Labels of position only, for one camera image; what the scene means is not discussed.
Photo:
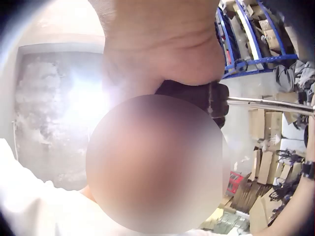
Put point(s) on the person's right hand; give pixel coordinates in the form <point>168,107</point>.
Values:
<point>157,36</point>

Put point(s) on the metal bar with black grip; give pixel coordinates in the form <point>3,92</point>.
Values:
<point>265,104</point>

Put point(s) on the blue metal shelf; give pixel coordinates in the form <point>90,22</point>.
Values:
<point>242,29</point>

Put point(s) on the heap of grey cloth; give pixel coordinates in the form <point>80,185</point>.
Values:
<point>295,73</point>

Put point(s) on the red crate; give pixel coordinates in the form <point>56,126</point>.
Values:
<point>235,183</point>

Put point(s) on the pile of cardboard cartons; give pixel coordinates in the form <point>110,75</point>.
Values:
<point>265,164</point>

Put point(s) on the person's body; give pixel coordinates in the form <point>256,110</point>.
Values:
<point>37,196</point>

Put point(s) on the black wrist band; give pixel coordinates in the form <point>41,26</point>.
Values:
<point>308,170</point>

